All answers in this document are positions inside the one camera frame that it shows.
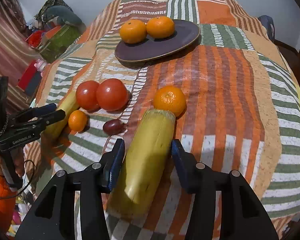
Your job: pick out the dark purple round plate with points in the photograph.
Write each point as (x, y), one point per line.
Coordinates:
(186, 33)

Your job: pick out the red tomato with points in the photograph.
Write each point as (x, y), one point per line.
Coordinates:
(112, 95)
(86, 95)

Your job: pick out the grey stuffed pillow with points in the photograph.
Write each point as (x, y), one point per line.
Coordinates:
(63, 14)

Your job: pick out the patchwork striped bedspread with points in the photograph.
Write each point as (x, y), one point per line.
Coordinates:
(243, 101)

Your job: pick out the yellow sugarcane piece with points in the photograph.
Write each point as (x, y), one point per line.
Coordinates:
(67, 106)
(143, 165)

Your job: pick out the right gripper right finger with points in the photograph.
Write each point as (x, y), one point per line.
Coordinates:
(243, 215)

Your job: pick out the blue bag beside bed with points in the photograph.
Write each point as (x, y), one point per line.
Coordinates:
(268, 23)

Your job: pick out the left orange on plate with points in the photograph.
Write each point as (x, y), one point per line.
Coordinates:
(133, 31)

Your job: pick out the orange on plate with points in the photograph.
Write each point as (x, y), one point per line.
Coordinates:
(160, 27)
(133, 31)

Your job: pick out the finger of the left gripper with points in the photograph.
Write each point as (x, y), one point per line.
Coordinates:
(30, 113)
(22, 134)

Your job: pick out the small orange tangerine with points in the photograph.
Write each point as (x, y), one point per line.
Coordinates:
(77, 121)

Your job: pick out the pink toy bottle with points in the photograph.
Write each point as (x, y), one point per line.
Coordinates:
(40, 65)

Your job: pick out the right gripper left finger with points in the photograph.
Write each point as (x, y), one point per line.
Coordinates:
(52, 214)

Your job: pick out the dark red grape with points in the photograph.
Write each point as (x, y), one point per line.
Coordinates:
(113, 127)

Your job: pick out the red box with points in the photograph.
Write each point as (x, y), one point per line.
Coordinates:
(30, 80)

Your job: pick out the right orange on plate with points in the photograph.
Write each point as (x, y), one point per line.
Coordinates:
(160, 27)

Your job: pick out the green storage box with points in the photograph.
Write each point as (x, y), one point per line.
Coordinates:
(56, 41)

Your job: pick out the striped curtain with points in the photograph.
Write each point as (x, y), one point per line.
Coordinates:
(15, 53)

